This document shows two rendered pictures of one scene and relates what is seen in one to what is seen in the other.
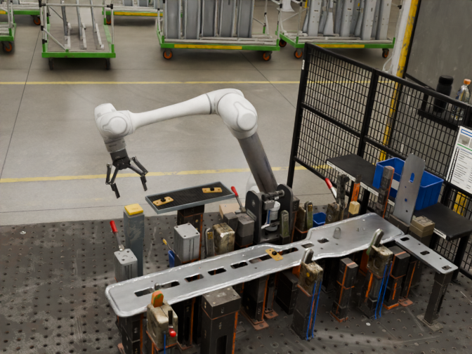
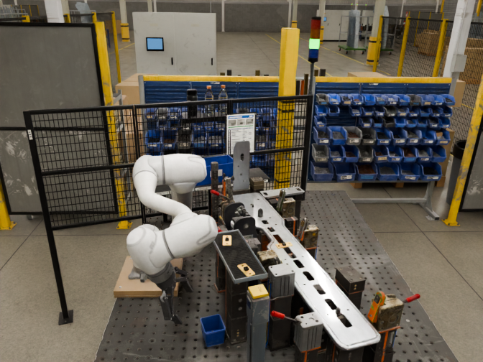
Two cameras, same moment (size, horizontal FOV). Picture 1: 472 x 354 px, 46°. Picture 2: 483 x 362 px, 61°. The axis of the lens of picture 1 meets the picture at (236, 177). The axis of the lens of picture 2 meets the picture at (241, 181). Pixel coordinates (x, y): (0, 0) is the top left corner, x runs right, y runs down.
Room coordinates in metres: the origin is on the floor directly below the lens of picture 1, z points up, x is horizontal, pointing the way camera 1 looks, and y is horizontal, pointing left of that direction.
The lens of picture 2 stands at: (1.74, 1.64, 2.13)
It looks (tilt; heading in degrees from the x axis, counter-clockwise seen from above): 23 degrees down; 283
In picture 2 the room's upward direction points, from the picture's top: 1 degrees clockwise
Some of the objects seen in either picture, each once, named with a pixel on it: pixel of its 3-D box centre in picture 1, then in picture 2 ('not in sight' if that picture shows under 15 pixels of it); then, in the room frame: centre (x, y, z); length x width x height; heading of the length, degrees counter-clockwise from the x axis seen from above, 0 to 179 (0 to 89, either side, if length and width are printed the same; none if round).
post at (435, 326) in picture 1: (437, 296); (296, 210); (1.96, -0.91, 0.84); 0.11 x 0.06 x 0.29; 33
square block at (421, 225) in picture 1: (415, 253); (256, 202); (2.23, -0.88, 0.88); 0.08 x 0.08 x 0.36; 33
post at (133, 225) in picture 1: (134, 256); (256, 339); (1.96, 0.41, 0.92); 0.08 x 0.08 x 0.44; 33
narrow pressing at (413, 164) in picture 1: (408, 189); (241, 166); (2.33, -0.81, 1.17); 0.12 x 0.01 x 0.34; 33
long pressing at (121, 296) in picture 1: (270, 257); (287, 248); (1.93, -0.17, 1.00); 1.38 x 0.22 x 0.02; 123
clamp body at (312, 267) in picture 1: (306, 299); (307, 254); (1.83, -0.33, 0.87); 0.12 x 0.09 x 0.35; 33
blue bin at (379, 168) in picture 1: (406, 182); (212, 169); (2.55, -0.87, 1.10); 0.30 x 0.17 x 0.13; 38
